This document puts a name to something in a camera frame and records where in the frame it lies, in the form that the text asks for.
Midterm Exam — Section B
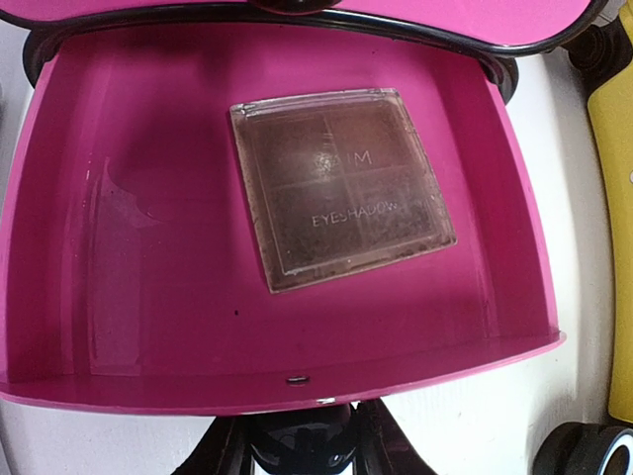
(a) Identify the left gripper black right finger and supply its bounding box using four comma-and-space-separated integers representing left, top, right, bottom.
358, 399, 425, 475

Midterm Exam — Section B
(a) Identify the square clear eyeshadow palette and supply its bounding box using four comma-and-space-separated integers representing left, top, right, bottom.
229, 88, 457, 293

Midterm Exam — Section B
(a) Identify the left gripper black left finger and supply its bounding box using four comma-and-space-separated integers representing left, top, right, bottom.
172, 417, 252, 475

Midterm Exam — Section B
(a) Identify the yellow Pikachu hard-shell suitcase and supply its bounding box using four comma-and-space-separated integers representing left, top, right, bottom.
532, 1, 632, 474

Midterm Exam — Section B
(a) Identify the black pink drawer organizer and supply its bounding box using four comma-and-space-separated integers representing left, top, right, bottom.
1, 1, 602, 425

